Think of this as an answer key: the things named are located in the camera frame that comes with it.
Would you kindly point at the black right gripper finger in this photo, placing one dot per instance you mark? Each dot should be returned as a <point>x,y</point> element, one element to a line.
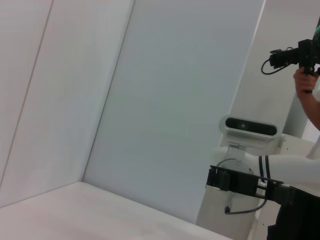
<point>223,181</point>
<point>212,178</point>

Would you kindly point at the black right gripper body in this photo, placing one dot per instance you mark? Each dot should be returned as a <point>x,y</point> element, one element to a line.
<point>250,186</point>

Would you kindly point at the black handheld teleoperation controller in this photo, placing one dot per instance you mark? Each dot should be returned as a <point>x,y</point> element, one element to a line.
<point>305,53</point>

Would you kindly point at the person's bare forearm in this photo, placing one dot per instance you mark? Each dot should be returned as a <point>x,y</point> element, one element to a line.
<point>311,107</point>

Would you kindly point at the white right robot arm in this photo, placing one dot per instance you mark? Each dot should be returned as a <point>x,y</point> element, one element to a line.
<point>295,167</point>

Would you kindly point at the person's hand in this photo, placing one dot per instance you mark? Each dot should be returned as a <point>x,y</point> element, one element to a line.
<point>306,82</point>

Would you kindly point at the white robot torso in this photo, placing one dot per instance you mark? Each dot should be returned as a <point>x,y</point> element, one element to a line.
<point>237,155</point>

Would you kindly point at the white partition board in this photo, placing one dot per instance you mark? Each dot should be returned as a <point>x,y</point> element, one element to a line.
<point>162,100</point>

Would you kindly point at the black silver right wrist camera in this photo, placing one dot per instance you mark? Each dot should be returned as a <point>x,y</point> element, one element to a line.
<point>300,220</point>

